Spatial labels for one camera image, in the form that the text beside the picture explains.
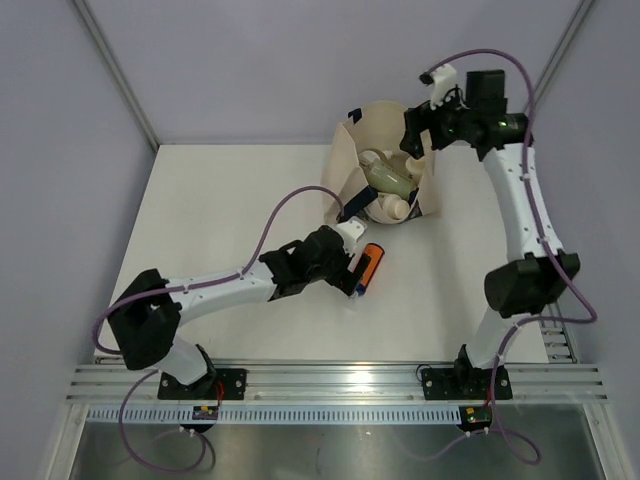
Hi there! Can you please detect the slotted white cable duct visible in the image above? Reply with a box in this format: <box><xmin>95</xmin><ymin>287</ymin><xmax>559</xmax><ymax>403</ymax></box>
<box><xmin>87</xmin><ymin>403</ymin><xmax>461</xmax><ymax>425</ymax></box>

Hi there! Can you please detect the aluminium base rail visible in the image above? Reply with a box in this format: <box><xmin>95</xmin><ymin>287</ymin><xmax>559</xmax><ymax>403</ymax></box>
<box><xmin>64</xmin><ymin>358</ymin><xmax>609</xmax><ymax>405</ymax></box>

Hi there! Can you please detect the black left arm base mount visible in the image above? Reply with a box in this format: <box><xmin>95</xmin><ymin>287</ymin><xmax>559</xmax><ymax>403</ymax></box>
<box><xmin>157</xmin><ymin>367</ymin><xmax>247</xmax><ymax>401</ymax></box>

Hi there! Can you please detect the right aluminium frame post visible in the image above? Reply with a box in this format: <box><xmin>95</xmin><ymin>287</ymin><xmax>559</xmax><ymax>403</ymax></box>
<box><xmin>503</xmin><ymin>1</ymin><xmax>598</xmax><ymax>111</ymax></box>

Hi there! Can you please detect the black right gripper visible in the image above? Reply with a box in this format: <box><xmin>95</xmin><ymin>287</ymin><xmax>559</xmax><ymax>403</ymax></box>
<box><xmin>399</xmin><ymin>84</ymin><xmax>475</xmax><ymax>160</ymax></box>

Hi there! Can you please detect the white cream bottle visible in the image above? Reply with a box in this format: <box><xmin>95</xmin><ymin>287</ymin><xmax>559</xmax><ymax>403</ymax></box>
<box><xmin>405</xmin><ymin>156</ymin><xmax>426</xmax><ymax>184</ymax></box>

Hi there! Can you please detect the orange blue spray bottle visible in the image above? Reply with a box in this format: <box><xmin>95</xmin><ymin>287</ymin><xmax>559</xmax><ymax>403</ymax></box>
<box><xmin>351</xmin><ymin>243</ymin><xmax>385</xmax><ymax>299</ymax></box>

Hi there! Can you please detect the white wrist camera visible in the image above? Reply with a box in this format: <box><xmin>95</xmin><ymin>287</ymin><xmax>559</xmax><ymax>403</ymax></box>
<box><xmin>419</xmin><ymin>63</ymin><xmax>457</xmax><ymax>110</ymax></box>
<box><xmin>333</xmin><ymin>217</ymin><xmax>367</xmax><ymax>255</ymax></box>

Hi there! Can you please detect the beige canvas tote bag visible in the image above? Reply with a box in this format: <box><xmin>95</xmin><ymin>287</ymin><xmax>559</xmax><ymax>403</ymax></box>
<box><xmin>321</xmin><ymin>101</ymin><xmax>441</xmax><ymax>225</ymax></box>

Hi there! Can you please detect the cream bottle with round cap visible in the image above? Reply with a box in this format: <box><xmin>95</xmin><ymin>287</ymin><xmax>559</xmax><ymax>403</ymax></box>
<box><xmin>380</xmin><ymin>194</ymin><xmax>410</xmax><ymax>220</ymax></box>

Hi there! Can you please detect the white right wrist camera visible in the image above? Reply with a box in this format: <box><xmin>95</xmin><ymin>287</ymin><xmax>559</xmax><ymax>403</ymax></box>
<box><xmin>419</xmin><ymin>63</ymin><xmax>457</xmax><ymax>110</ymax></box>

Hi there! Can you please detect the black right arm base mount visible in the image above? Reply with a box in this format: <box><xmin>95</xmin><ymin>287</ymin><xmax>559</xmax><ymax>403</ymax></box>
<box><xmin>416</xmin><ymin>364</ymin><xmax>513</xmax><ymax>401</ymax></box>

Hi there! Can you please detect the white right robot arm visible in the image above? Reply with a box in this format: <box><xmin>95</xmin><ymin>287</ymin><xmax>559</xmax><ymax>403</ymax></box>
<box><xmin>400</xmin><ymin>64</ymin><xmax>581</xmax><ymax>401</ymax></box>

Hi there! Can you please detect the aluminium frame post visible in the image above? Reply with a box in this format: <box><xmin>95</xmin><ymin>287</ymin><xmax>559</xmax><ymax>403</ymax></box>
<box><xmin>503</xmin><ymin>1</ymin><xmax>598</xmax><ymax>111</ymax></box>
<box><xmin>69</xmin><ymin>0</ymin><xmax>161</xmax><ymax>153</ymax></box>

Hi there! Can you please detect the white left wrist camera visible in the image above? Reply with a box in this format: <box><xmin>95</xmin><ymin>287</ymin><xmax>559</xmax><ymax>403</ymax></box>
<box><xmin>333</xmin><ymin>217</ymin><xmax>367</xmax><ymax>255</ymax></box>

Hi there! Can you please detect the left aluminium frame post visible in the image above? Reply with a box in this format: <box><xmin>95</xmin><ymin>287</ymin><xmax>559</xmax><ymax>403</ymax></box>
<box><xmin>69</xmin><ymin>0</ymin><xmax>161</xmax><ymax>153</ymax></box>

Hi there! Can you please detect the sage green bottle white cap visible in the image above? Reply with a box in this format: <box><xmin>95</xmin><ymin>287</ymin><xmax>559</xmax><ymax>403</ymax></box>
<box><xmin>363</xmin><ymin>162</ymin><xmax>413</xmax><ymax>200</ymax></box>

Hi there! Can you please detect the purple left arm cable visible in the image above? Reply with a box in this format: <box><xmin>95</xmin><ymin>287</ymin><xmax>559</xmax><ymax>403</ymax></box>
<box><xmin>94</xmin><ymin>185</ymin><xmax>346</xmax><ymax>471</ymax></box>

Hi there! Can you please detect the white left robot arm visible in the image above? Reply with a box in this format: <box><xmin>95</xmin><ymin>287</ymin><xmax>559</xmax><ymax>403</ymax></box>
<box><xmin>107</xmin><ymin>219</ymin><xmax>371</xmax><ymax>399</ymax></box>

